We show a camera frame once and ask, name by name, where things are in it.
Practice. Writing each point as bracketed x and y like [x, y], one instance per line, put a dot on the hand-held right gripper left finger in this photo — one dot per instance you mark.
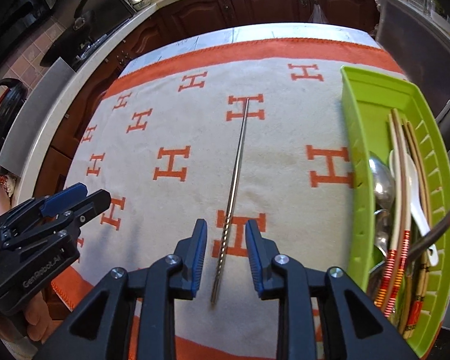
[198, 258]

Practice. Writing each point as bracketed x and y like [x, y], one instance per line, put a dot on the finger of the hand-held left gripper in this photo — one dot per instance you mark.
[90, 208]
[63, 197]

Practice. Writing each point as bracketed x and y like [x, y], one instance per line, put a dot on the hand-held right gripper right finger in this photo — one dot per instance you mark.
[253, 262]

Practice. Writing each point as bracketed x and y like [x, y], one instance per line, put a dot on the metal chopstick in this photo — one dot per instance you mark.
[232, 195]

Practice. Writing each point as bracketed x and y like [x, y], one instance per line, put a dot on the golden brown chopstick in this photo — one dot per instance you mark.
[416, 150]
[410, 322]
[422, 285]

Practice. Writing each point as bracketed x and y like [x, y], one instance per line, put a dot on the white ceramic spoon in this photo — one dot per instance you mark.
[412, 195]

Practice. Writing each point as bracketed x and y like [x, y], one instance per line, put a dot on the green plastic tray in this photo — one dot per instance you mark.
[363, 120]

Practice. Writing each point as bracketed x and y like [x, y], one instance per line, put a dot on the person's left hand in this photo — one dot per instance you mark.
[37, 315]

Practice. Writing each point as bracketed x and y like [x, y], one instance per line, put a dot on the orange printed blanket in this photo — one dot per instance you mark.
[210, 138]

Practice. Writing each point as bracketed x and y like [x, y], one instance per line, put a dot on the gas stove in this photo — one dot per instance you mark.
[93, 58]

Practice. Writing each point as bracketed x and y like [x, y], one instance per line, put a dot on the black wok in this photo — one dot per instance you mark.
[67, 48]

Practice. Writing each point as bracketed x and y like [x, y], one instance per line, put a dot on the white kitchen countertop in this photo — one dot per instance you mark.
[155, 7]

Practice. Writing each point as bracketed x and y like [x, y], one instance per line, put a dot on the hanging plastic bag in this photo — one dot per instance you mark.
[317, 14]

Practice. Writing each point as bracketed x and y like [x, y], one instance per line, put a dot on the brown wooden kitchen cabinets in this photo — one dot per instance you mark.
[255, 3]

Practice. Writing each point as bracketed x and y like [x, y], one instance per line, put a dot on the grey metal cupboard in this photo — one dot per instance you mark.
[416, 52]

